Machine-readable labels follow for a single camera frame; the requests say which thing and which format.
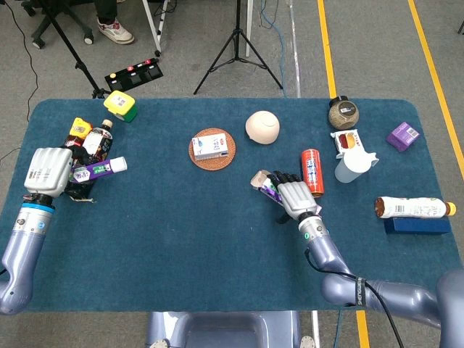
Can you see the blue felt table mat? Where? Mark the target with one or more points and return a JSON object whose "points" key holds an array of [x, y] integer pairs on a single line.
{"points": [[181, 253]]}

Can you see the red white snack packet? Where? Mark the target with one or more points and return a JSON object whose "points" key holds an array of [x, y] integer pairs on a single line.
{"points": [[348, 140]]}

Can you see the white upright pole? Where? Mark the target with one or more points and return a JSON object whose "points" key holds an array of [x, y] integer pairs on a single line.
{"points": [[249, 21]]}

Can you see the black slanted tripod stand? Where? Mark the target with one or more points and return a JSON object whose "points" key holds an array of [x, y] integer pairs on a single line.
{"points": [[77, 66]]}

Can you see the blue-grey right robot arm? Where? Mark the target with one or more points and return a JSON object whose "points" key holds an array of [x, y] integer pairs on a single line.
{"points": [[398, 297]]}

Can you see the seated person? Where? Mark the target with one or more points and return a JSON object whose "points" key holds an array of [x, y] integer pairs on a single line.
{"points": [[116, 30]]}

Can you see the purple white carton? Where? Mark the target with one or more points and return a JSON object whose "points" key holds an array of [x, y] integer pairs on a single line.
{"points": [[270, 190]]}

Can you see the yellow labelled container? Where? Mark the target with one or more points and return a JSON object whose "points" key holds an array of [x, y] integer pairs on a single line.
{"points": [[80, 127]]}

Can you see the blue rectangular block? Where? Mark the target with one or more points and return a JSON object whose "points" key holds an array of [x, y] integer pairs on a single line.
{"points": [[417, 226]]}

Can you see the white label bottle yellow cap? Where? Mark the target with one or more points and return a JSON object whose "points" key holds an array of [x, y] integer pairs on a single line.
{"points": [[413, 207]]}

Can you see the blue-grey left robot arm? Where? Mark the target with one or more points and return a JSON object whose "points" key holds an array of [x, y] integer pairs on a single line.
{"points": [[21, 253]]}

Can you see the black office chair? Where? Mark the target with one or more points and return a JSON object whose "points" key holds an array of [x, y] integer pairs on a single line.
{"points": [[88, 37]]}

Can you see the round woven rattan coaster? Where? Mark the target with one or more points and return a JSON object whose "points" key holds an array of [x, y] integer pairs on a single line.
{"points": [[214, 165]]}

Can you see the white blue milk carton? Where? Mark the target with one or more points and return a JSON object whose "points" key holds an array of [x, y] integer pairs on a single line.
{"points": [[210, 145]]}

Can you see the round glass jar black lid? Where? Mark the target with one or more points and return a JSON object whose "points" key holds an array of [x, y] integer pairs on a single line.
{"points": [[343, 116]]}

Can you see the black foot pedal board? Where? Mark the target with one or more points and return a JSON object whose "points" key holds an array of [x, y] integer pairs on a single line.
{"points": [[134, 78]]}

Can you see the small purple box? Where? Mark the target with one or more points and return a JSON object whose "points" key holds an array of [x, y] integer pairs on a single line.
{"points": [[402, 136]]}

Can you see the white plastic cup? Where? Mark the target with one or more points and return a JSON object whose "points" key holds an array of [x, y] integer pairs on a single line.
{"points": [[349, 168]]}

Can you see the blue-grey robot torso base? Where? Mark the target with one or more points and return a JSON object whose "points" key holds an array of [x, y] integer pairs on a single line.
{"points": [[224, 330]]}

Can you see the green container yellow lid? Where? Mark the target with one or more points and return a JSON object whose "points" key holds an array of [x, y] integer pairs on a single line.
{"points": [[119, 103]]}

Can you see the large dark coffee bottle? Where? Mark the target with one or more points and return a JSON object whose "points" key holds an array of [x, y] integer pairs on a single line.
{"points": [[98, 141]]}

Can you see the cream upturned bowl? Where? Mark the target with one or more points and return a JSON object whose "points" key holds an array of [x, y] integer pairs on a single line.
{"points": [[262, 127]]}

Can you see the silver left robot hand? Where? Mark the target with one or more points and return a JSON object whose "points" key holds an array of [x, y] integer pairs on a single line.
{"points": [[47, 172]]}

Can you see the orange drink can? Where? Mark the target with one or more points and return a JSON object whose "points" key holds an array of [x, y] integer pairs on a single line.
{"points": [[312, 163]]}

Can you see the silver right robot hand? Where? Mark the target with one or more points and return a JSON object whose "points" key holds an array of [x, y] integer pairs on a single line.
{"points": [[297, 199]]}

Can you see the purple white tube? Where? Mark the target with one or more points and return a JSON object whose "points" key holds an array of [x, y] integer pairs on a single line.
{"points": [[105, 167]]}

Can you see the white metal frame leg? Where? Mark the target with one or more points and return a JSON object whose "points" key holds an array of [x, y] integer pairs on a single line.
{"points": [[153, 29]]}

